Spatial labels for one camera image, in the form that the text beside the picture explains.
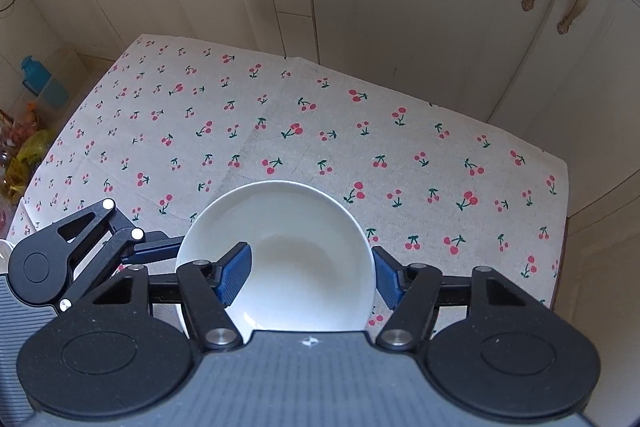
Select plain white bowl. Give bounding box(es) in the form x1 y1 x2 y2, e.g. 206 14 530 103
176 180 375 338

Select blue plastic bottle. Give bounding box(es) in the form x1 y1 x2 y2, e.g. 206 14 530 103
21 55 51 96

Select yellow plastic bag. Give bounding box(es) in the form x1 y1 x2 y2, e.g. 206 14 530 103
1 129 53 205

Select cherry print tablecloth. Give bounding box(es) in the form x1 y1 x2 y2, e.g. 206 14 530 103
8 35 568 305

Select white kitchen cabinets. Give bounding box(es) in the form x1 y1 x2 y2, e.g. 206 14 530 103
1 0 639 425

